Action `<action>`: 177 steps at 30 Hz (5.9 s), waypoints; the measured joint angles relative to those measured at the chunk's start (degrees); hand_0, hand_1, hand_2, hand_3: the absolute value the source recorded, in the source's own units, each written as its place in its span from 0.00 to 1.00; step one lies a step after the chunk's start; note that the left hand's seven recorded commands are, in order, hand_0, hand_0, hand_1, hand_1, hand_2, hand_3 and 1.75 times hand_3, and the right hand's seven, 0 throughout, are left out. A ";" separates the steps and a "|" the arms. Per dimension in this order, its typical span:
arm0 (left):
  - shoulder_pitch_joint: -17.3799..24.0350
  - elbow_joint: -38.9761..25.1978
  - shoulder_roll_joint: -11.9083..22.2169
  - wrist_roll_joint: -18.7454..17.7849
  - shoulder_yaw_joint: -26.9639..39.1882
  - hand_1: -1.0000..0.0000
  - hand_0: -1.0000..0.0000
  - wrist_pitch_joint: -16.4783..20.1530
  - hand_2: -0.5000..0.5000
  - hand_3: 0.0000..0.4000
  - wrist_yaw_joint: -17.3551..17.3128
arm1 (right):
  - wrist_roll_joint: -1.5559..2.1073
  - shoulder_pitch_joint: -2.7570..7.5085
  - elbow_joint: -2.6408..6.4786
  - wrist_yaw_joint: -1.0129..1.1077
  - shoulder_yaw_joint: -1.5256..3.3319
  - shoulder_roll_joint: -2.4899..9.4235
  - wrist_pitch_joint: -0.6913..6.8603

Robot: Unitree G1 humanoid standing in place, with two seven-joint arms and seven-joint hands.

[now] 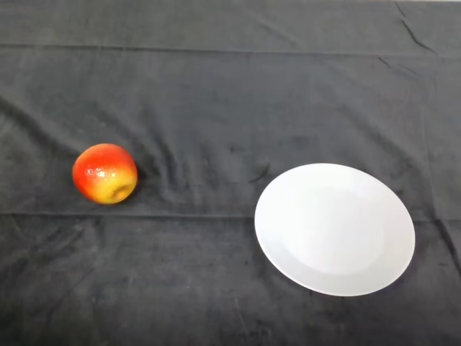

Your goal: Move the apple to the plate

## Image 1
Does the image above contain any red yellow apple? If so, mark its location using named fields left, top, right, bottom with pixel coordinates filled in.
left=72, top=143, right=139, bottom=205

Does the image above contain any black cloth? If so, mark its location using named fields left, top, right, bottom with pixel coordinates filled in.
left=0, top=0, right=461, bottom=346

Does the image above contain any white round plate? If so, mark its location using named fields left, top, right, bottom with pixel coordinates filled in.
left=254, top=163, right=416, bottom=298

